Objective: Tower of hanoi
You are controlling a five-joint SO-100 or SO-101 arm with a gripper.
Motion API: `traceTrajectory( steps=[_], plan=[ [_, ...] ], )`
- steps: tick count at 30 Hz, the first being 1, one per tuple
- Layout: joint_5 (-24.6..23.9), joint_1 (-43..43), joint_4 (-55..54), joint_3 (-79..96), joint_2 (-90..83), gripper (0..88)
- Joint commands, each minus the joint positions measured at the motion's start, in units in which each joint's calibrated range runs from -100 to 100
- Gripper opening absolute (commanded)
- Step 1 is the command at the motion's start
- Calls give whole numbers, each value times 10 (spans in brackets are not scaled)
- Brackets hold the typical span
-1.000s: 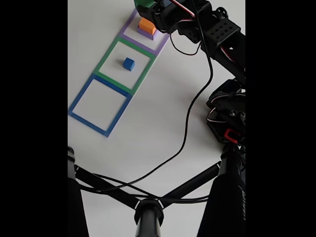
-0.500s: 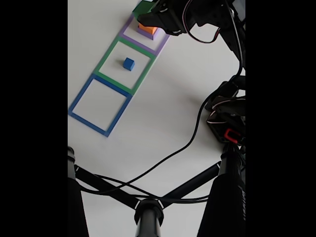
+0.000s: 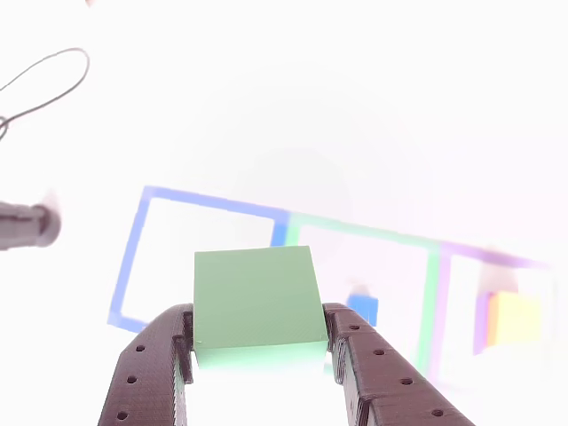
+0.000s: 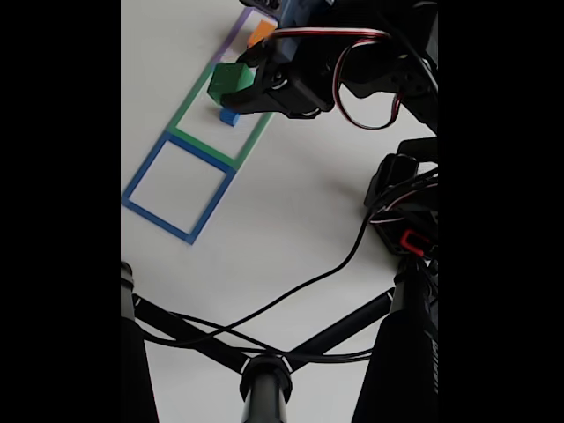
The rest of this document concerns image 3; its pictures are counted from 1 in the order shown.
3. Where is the small blue cube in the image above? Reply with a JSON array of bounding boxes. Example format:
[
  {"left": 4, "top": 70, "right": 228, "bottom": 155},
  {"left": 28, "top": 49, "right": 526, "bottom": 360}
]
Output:
[{"left": 346, "top": 294, "right": 380, "bottom": 328}]

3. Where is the purple square block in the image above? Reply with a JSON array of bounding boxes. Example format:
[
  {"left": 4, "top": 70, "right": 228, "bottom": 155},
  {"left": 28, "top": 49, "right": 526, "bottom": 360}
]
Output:
[{"left": 472, "top": 291, "right": 497, "bottom": 357}]

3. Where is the green square block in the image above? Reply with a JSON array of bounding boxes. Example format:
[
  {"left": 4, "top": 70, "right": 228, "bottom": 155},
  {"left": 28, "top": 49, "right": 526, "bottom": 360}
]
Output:
[{"left": 192, "top": 245, "right": 330, "bottom": 371}]

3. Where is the orange square block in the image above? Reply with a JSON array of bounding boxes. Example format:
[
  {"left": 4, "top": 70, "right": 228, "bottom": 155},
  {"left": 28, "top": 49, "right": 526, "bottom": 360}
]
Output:
[{"left": 486, "top": 291, "right": 544, "bottom": 350}]

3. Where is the purple tape square outline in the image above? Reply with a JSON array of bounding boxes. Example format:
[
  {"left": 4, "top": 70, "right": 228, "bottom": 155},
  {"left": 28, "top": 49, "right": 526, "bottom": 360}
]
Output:
[{"left": 428, "top": 241, "right": 556, "bottom": 381}]

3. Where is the green tape square outline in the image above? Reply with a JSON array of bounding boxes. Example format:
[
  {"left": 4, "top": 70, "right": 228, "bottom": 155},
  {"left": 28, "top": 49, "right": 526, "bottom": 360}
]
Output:
[{"left": 286, "top": 211, "right": 442, "bottom": 375}]

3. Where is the blue tape square outline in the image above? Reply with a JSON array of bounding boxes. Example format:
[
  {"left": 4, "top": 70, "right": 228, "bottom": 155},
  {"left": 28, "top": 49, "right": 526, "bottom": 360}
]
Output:
[{"left": 106, "top": 185, "right": 292, "bottom": 335}]

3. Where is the thin dark cable loop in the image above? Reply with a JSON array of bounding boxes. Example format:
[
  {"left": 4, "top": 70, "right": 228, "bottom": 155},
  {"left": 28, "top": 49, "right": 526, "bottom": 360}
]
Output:
[{"left": 0, "top": 47, "right": 91, "bottom": 144}]

